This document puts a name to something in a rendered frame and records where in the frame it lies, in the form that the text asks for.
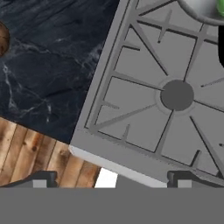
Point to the grey metal pan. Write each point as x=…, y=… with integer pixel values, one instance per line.
x=201, y=8

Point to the green vegetable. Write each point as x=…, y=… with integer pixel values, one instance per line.
x=220, y=7

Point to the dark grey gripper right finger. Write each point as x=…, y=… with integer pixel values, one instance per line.
x=183, y=178

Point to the brown potato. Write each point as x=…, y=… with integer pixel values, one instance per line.
x=3, y=37

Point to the grey gas hob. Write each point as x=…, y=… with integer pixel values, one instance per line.
x=163, y=96

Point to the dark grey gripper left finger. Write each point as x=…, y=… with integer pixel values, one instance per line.
x=43, y=178

